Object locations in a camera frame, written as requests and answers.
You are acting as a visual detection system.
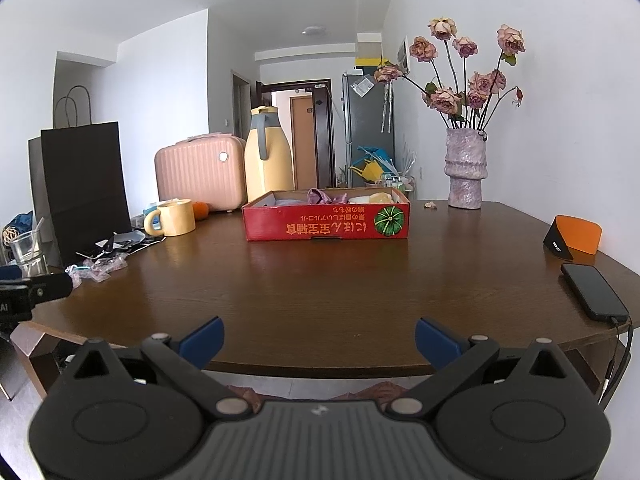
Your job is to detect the black smartphone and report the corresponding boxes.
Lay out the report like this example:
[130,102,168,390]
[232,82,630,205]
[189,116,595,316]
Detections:
[560,262,630,323]

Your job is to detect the blue white tissue pack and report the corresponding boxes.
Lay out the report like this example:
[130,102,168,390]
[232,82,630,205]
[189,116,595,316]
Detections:
[131,200,164,226]

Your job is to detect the yellow mug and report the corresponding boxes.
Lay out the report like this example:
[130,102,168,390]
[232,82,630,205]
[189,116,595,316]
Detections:
[144,199,197,237]

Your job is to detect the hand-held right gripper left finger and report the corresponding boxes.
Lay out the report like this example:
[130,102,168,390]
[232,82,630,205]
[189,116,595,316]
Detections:
[60,316,253,420]

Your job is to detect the yellow blue plastic toy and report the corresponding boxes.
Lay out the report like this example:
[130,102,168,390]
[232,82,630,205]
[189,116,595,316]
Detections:
[349,146,399,184]

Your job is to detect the dark wooden door frame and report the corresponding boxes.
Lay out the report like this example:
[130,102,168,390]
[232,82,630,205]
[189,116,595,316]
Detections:
[258,78,335,191]

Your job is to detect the pink satin cloth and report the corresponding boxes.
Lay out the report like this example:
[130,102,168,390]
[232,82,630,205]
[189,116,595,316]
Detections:
[306,188,352,206]

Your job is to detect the cluttered clear storage rack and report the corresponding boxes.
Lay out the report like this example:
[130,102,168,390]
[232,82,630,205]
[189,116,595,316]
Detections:
[382,160,418,196]

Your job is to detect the black charging cable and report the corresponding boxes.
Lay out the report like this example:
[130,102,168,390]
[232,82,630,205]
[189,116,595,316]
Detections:
[601,316,637,407]

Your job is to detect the clear plastic cup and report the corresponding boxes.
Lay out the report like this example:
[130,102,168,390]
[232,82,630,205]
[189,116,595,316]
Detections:
[9,216,49,277]

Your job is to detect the brown wooden door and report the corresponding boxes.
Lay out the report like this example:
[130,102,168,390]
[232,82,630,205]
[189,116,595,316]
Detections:
[290,97,317,190]

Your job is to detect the yellow thermos jug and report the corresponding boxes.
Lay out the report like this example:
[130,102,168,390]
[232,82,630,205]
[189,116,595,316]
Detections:
[243,105,295,204]

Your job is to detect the pink suitcase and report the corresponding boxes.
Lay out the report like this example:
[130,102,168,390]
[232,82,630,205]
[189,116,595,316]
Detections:
[154,132,248,213]

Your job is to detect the black paper bag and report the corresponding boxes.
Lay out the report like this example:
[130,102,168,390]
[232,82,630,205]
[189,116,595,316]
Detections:
[28,85,134,269]

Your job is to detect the orange black stand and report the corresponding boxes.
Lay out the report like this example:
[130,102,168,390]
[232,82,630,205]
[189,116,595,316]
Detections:
[543,214,603,261]

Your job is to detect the black white printed pouch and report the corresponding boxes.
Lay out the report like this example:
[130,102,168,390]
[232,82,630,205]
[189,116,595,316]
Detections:
[75,230,166,257]

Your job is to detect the red cardboard box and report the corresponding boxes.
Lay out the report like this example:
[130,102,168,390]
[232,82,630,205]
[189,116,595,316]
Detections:
[242,187,411,243]

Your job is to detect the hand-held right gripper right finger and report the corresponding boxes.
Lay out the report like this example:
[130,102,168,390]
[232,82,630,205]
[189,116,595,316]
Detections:
[387,316,582,420]

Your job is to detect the clear candy wrappers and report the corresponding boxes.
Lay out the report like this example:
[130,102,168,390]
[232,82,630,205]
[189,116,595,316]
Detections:
[65,254,127,289]

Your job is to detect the grey refrigerator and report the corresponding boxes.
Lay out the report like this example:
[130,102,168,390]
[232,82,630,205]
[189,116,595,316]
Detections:
[342,72,396,192]

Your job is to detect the blue bag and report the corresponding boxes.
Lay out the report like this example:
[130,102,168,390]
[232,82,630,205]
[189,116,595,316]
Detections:
[0,211,36,242]

